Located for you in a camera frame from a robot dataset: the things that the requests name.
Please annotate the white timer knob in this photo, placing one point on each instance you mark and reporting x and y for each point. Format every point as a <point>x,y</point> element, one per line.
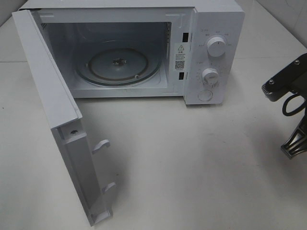
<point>210,76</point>

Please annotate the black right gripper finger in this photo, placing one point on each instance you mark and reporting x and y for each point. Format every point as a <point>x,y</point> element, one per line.
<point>297,143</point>

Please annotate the white microwave door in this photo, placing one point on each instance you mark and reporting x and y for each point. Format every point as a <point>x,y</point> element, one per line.
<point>64,117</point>

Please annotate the white microwave oven body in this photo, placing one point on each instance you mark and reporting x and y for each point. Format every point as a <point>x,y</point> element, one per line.
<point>180,29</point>

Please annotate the glass microwave turntable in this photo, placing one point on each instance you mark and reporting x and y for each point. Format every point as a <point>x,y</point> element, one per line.
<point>117,62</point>

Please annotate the round white door button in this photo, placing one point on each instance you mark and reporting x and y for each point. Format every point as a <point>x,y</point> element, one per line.
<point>205,95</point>

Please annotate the upper white power knob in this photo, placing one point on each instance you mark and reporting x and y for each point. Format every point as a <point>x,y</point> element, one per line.
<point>216,45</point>

